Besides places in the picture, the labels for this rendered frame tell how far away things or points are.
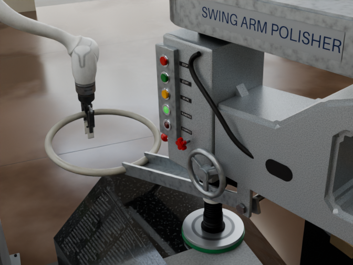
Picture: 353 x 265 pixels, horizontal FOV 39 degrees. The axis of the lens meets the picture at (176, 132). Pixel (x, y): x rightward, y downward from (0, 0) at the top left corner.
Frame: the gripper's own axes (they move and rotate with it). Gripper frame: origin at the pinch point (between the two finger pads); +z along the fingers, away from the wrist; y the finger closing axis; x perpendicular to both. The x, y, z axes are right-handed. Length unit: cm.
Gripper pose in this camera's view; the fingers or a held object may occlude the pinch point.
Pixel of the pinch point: (89, 129)
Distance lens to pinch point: 236.8
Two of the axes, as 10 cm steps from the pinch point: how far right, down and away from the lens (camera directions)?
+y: 4.5, 5.0, -7.4
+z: -0.3, 8.3, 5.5
